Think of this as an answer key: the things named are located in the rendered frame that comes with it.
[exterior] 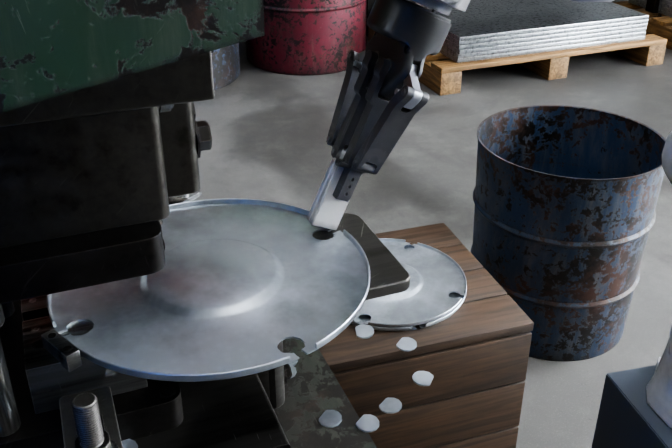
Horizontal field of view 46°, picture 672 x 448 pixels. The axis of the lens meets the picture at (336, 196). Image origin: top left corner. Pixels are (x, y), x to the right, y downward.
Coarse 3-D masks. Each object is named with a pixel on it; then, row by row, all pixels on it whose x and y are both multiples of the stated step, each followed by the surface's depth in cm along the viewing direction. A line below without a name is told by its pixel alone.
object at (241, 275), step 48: (192, 240) 79; (240, 240) 79; (288, 240) 79; (336, 240) 79; (96, 288) 71; (144, 288) 71; (192, 288) 70; (240, 288) 70; (288, 288) 71; (336, 288) 71; (96, 336) 65; (144, 336) 65; (192, 336) 65; (240, 336) 65; (288, 336) 65
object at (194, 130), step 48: (0, 144) 53; (48, 144) 55; (96, 144) 56; (144, 144) 57; (192, 144) 61; (0, 192) 55; (48, 192) 56; (96, 192) 57; (144, 192) 59; (192, 192) 63; (0, 240) 56
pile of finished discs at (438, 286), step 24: (384, 240) 161; (408, 264) 153; (432, 264) 153; (456, 264) 153; (408, 288) 145; (432, 288) 146; (456, 288) 146; (360, 312) 139; (384, 312) 139; (408, 312) 139; (432, 312) 139
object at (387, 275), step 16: (352, 224) 82; (368, 240) 79; (368, 256) 77; (384, 256) 77; (384, 272) 74; (400, 272) 74; (384, 288) 72; (400, 288) 73; (288, 368) 77; (272, 384) 75; (272, 400) 76
